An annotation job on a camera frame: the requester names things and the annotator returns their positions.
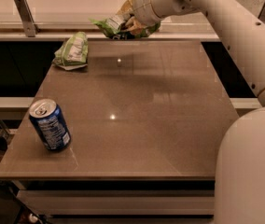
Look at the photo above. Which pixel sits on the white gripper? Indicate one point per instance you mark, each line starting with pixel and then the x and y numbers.
pixel 143 8

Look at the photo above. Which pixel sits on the green rice chip bag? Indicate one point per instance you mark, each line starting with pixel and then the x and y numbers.
pixel 113 28

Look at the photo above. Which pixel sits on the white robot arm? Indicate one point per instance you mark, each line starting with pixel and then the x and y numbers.
pixel 240 166

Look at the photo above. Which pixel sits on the green jalapeno chip bag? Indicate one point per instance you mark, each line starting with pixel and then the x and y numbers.
pixel 73 53

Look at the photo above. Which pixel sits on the glass barrier panel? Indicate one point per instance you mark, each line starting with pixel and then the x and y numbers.
pixel 76 14

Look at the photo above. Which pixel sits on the blue soda can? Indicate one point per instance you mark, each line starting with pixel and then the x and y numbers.
pixel 47 119

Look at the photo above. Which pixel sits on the left metal bracket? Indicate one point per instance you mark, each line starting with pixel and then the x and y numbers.
pixel 28 24

